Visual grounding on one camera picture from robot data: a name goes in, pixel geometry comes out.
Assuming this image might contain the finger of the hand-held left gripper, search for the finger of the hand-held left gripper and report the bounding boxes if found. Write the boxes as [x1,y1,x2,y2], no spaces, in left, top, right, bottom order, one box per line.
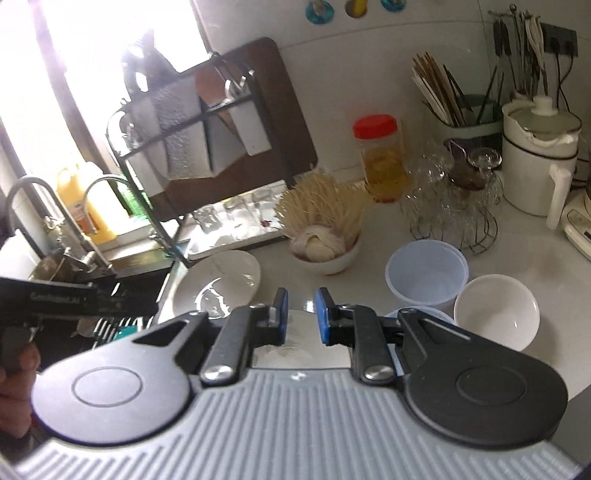
[96,284,161,319]

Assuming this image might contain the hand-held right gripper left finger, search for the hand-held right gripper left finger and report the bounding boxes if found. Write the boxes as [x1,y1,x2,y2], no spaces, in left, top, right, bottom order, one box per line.
[131,287,290,387]

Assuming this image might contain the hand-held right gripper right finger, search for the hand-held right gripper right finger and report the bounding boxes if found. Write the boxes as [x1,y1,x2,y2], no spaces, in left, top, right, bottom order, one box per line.
[314,287,472,383]

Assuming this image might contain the translucent plastic container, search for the translucent plastic container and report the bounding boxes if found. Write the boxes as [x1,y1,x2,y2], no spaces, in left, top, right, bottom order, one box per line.
[385,239,468,315]

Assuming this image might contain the person's left hand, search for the person's left hand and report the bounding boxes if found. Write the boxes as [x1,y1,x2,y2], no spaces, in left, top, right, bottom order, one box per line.
[0,344,42,439]

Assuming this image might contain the black kitchen sink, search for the black kitchen sink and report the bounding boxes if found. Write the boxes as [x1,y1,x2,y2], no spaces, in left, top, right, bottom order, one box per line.
[92,258,174,324]

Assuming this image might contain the steel bowl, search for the steel bowl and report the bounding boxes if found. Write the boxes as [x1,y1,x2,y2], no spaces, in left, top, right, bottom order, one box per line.
[28,249,114,283]

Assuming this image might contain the black sink rack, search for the black sink rack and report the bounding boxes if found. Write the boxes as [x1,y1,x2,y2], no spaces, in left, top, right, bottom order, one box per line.
[76,316,158,352]

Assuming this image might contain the small white bowl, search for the small white bowl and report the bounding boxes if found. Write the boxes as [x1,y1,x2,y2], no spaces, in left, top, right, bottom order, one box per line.
[290,233,362,276]

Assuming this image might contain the garlic bulbs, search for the garlic bulbs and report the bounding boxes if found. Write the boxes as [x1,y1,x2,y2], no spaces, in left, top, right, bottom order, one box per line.
[292,224,348,265]

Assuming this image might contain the white drip tray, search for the white drip tray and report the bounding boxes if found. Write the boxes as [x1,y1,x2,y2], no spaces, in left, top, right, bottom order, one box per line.
[187,180,296,260]

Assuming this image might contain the green bottle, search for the green bottle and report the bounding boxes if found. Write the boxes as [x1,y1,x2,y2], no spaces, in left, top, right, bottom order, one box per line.
[115,182,151,217]

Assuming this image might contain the orange detergent bottle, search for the orange detergent bottle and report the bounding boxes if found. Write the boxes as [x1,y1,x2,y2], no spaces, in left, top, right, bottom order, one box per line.
[56,164,120,243]

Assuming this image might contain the drinking glass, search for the drinking glass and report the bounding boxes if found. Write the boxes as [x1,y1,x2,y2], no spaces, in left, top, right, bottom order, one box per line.
[252,187,275,217]
[224,196,252,227]
[193,205,219,232]

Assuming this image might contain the tall grey faucet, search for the tall grey faucet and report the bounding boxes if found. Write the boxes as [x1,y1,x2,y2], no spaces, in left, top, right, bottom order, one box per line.
[6,176,100,273]

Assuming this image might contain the curved steel faucet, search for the curved steel faucet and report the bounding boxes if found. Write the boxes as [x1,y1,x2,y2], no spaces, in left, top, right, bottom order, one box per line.
[82,174,188,264]

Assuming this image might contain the white knife holder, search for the white knife holder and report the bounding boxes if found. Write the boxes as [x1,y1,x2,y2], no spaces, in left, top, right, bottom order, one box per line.
[122,99,169,195]

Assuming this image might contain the red lidded plastic jar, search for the red lidded plastic jar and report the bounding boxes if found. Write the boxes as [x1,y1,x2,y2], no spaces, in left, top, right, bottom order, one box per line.
[353,115,407,204]

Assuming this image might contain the cluster of glass cups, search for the cluster of glass cups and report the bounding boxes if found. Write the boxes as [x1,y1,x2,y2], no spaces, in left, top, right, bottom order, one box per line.
[397,145,504,232]

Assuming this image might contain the white utensil caddy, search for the white utensil caddy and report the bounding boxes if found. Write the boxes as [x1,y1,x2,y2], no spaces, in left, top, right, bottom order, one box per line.
[198,85,273,178]

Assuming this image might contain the black knife rack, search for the black knife rack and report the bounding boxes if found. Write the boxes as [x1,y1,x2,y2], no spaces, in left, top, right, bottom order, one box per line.
[105,51,296,268]

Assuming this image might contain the dark wooden cutting board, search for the dark wooden cutting board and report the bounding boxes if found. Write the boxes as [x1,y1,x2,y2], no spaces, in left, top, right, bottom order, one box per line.
[148,37,319,208]

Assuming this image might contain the metal cutlery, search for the metal cutlery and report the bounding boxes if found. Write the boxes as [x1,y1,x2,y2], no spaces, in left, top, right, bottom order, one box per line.
[224,69,257,100]

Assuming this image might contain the green white chopstick holder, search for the green white chopstick holder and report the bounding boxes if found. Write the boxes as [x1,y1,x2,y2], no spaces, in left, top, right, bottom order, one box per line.
[425,95,504,153]

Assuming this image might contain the set of kitchen knives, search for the set of kitchen knives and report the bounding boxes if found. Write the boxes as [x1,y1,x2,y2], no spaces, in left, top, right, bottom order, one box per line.
[121,28,178,100]

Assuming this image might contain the white electric kettle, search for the white electric kettle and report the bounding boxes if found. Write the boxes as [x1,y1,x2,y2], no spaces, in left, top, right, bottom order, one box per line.
[501,95,583,229]

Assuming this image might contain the bundle of wooden chopsticks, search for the bundle of wooden chopsticks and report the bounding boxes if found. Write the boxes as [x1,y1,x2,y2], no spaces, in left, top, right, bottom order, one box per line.
[411,52,467,127]

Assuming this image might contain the bundle of black chopsticks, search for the bundle of black chopsticks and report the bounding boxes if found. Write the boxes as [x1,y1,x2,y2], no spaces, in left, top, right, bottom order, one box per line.
[443,65,505,126]

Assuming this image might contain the white heating base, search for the white heating base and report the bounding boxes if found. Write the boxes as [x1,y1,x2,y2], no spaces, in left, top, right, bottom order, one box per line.
[560,187,591,261]

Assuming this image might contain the hanging black utensils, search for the hanging black utensils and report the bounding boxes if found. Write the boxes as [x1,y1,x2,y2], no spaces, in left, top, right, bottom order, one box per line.
[492,4,552,95]

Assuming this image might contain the black power outlet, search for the black power outlet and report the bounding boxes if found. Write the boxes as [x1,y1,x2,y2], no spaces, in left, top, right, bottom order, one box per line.
[540,23,579,58]

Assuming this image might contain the wire cup rack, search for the wire cup rack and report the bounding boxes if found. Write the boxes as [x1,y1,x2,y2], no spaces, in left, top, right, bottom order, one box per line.
[399,194,499,256]

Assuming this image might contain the black power cable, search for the black power cable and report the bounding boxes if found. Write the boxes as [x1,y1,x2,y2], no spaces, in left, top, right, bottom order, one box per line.
[553,46,570,112]

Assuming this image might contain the white handled scissors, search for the white handled scissors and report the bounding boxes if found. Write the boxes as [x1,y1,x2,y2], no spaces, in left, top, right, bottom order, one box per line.
[524,14,546,62]

